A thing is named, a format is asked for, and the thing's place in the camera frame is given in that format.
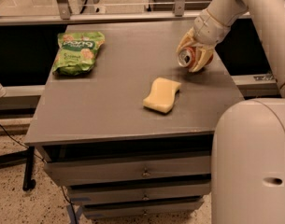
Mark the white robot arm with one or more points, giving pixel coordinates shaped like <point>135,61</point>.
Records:
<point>248,152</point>

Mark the bottom grey drawer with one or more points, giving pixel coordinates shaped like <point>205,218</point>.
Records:
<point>142,208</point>

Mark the middle grey drawer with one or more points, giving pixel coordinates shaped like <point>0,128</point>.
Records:
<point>144,192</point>

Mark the black stand leg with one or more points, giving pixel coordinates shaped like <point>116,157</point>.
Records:
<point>25,157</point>

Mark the green chip bag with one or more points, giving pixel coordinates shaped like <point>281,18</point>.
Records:
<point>77,53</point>

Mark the top grey drawer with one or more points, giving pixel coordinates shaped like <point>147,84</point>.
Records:
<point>73,173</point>

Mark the grey drawer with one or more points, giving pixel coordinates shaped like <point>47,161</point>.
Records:
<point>144,192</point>
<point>142,208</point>
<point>73,173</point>

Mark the yellow sponge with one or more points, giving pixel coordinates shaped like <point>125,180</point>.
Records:
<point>162,95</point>

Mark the grey metal railing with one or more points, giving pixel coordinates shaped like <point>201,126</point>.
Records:
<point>49,12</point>

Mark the red coke can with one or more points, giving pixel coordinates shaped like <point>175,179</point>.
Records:
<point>185,58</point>

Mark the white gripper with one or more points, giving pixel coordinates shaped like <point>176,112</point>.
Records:
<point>209,28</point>

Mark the grey drawer cabinet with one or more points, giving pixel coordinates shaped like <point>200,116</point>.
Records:
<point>101,115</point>

